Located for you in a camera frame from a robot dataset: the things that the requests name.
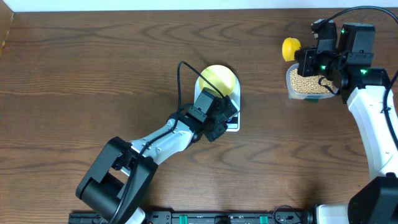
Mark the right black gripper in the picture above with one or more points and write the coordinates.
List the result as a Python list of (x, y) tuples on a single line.
[(305, 57)]

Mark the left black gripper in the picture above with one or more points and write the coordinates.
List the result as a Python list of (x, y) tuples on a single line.
[(227, 109)]

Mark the yellow measuring scoop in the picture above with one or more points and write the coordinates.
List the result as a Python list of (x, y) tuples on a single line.
[(289, 48)]

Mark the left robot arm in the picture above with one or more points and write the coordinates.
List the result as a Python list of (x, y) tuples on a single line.
[(116, 182)]

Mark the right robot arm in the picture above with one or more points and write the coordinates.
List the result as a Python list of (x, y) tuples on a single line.
[(344, 57)]

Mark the white digital kitchen scale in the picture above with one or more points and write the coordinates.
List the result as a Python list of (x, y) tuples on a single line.
[(234, 122)]

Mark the pale yellow bowl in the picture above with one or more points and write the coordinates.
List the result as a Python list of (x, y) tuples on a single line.
[(221, 77)]

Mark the soybeans in container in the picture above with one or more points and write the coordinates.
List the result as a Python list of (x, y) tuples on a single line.
[(310, 85)]

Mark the clear plastic container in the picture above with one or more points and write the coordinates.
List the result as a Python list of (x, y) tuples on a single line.
[(305, 96)]

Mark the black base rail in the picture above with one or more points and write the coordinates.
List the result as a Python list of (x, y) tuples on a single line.
[(165, 217)]

